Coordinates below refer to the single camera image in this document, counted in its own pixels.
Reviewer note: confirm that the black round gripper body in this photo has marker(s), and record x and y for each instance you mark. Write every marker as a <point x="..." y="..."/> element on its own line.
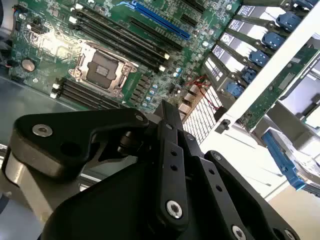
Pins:
<point x="112" y="212"/>

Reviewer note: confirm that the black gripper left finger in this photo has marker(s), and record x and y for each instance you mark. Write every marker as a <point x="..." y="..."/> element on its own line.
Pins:
<point x="75" y="125"/>

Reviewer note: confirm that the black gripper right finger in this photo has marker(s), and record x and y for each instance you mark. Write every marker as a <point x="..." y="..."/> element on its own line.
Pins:
<point x="226" y="200"/>

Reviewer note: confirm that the green graphics card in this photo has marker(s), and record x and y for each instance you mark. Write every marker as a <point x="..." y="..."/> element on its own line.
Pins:
<point x="270" y="100"/>

